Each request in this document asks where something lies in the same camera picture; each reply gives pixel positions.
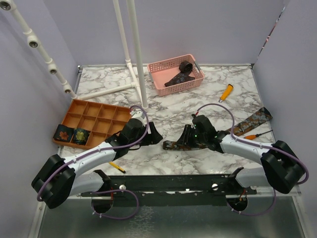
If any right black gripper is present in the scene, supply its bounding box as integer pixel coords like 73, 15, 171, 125
176, 124, 207, 148

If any brown grey floral tie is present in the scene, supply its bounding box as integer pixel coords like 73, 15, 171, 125
162, 107, 273, 151

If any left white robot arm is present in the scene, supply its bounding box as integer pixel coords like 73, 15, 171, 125
31, 119, 163, 209

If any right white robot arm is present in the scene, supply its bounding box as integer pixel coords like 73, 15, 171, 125
177, 115, 307, 194

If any wooden compartment tray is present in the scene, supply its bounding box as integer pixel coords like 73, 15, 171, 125
53, 100, 131, 150

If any pink perforated plastic basket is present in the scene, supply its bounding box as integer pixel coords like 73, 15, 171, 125
147, 54, 205, 97

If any dark blue-flowered tie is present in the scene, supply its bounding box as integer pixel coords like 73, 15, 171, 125
164, 60, 195, 87

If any navy yellow-flower rolled tie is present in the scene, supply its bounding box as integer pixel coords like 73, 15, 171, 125
72, 128, 90, 145

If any black orange-flower rolled tie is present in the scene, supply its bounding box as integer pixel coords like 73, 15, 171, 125
53, 124, 74, 142

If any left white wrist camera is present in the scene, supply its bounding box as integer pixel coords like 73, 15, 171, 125
130, 111, 146, 122

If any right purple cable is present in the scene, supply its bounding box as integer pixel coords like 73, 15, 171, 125
194, 103, 310, 216

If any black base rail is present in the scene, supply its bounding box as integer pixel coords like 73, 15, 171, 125
80, 170, 258, 208

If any orange handled screwdriver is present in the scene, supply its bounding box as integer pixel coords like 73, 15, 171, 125
244, 130, 272, 140

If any yellow handled utility knife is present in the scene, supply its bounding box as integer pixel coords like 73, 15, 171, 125
219, 84, 234, 103

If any white PVC pipe frame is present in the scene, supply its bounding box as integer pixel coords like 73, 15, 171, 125
0, 0, 149, 112

